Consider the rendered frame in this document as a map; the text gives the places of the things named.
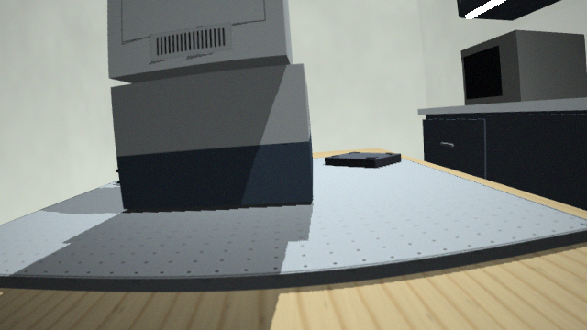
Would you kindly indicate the grey perforated base plate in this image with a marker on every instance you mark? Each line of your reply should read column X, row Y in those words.
column 363, row 224

